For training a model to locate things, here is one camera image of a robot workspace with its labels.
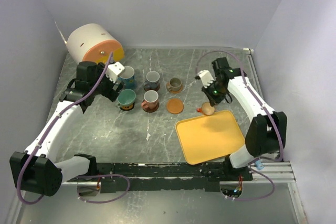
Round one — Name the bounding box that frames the large white blue-handled mug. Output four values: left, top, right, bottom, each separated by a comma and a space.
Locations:
118, 66, 136, 86

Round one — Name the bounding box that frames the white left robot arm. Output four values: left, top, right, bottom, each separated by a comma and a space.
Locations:
9, 61, 125, 202

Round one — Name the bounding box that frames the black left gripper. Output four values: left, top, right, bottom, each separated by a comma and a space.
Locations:
90, 62, 125, 102

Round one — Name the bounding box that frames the orange copper cup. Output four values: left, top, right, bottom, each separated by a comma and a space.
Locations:
196, 102, 215, 116

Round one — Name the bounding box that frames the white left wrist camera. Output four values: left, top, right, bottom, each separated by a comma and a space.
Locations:
105, 62, 125, 82

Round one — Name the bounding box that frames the aluminium frame rail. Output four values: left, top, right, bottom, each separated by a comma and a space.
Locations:
19, 162, 297, 185

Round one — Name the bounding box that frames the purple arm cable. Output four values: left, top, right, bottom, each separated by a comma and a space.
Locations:
195, 50, 285, 201
16, 51, 131, 204

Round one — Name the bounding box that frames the tan wooden coaster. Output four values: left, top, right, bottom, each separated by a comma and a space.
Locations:
166, 82, 183, 94

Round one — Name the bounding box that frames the white pink cup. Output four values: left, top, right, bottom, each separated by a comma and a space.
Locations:
141, 90, 159, 111

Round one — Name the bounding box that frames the blue round coaster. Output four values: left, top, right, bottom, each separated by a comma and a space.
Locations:
124, 82, 137, 90

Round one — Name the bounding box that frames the teal cup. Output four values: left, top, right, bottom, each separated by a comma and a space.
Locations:
117, 89, 136, 107

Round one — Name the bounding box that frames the yellow black-rimmed coaster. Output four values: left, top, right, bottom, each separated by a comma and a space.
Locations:
119, 103, 134, 111

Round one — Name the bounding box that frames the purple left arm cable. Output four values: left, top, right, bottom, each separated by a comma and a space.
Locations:
16, 51, 131, 204

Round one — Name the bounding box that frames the grey yellow-handled cup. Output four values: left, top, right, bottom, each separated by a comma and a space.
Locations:
169, 78, 182, 87

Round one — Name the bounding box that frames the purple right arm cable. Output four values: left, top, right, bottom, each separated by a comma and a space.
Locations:
195, 50, 285, 201

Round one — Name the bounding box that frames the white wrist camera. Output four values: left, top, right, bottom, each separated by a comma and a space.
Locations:
105, 62, 125, 82
195, 70, 215, 88

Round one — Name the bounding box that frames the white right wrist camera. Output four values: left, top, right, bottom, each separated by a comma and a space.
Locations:
195, 70, 215, 88

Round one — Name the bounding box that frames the dark brown wooden coaster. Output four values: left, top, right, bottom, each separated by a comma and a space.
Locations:
144, 84, 160, 91

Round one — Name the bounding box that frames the white cylindrical drawer cabinet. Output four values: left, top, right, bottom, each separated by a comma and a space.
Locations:
67, 23, 124, 63

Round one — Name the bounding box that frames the light orange wooden coaster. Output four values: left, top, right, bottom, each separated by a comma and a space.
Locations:
166, 99, 184, 114

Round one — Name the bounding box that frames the white grey-handled cup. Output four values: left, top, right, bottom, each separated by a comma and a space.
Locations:
143, 71, 160, 88

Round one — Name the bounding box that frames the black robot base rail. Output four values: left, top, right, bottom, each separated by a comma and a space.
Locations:
65, 162, 253, 196

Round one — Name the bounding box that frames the blue clip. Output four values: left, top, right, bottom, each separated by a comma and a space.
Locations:
255, 160, 264, 170

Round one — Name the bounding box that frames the dark walnut wooden coaster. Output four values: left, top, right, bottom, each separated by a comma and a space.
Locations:
142, 103, 160, 113

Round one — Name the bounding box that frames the yellow plastic tray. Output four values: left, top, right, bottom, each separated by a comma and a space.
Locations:
175, 110, 245, 165

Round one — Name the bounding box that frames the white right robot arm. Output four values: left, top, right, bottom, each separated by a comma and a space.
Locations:
195, 57, 287, 181

